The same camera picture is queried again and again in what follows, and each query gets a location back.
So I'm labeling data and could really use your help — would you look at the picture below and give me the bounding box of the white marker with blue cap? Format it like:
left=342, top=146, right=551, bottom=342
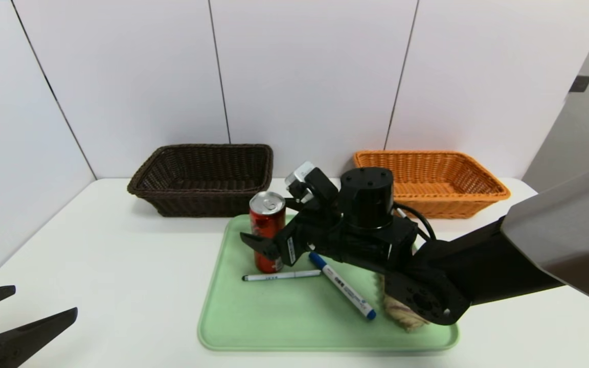
left=309, top=251, right=377, bottom=320

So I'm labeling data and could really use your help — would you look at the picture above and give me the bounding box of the orange wicker basket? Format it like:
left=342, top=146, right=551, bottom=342
left=352, top=150, right=511, bottom=219

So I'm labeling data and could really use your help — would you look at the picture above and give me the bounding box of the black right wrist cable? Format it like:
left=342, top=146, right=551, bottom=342
left=394, top=203, right=436, bottom=241

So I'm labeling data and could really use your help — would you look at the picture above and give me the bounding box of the striped bread loaf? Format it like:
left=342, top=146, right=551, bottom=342
left=378, top=273, right=429, bottom=333

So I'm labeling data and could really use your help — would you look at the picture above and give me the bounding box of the white stylus pen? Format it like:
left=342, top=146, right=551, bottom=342
left=242, top=269, right=322, bottom=282

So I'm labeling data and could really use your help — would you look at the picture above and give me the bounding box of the dark brown wicker basket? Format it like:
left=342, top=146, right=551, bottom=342
left=127, top=144, right=274, bottom=218

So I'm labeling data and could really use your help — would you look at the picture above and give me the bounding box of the red soda can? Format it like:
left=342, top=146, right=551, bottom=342
left=249, top=191, right=286, bottom=273

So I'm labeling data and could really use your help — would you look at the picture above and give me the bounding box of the light green plastic tray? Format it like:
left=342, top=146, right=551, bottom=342
left=197, top=214, right=460, bottom=352

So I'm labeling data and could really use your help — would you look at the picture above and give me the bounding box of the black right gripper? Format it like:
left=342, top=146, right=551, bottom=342
left=240, top=215, right=339, bottom=267

